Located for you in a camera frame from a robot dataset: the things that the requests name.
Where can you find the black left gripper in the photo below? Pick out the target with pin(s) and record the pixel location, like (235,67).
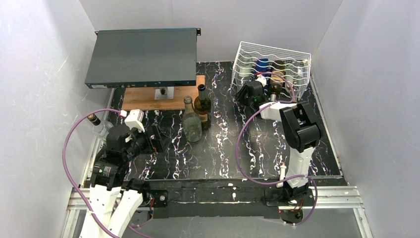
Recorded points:
(154,138)

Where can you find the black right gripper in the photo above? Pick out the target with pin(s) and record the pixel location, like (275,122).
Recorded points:
(247,92)

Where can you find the blue rectangular glass bottle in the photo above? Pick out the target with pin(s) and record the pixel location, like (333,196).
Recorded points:
(261,66)

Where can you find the dark green bottle silver neck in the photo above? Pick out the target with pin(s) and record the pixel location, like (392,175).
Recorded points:
(277,69)

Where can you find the clear glass bottle tall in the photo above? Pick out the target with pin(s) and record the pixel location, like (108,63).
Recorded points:
(191,122)

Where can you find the dark wine bottle white label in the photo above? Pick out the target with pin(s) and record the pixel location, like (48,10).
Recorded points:
(202,106)

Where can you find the clear glass bottle gold label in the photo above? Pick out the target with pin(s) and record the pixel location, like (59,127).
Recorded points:
(243,70)

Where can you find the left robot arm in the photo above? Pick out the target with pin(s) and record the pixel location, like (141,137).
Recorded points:
(113,200)

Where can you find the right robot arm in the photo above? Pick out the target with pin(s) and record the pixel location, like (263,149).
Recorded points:
(300,126)

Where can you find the clear bottle black cap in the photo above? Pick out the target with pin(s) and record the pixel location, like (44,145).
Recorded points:
(100,127)

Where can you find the wooden board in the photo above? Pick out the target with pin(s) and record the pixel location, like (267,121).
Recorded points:
(144,98)

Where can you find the white plastic peg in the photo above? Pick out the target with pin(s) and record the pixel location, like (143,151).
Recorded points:
(282,175)

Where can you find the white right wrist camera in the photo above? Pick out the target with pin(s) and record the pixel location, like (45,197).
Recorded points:
(261,79)

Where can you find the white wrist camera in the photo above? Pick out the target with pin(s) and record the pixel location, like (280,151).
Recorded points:
(133,119)
(261,79)

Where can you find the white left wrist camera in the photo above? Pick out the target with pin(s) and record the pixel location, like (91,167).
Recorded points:
(133,119)

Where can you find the white wire wine rack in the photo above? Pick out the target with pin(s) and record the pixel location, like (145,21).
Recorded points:
(255,51)

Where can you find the metal stand post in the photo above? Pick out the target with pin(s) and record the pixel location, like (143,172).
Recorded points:
(164,93)

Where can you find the grey network switch box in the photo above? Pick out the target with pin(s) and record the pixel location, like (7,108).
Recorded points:
(161,57)

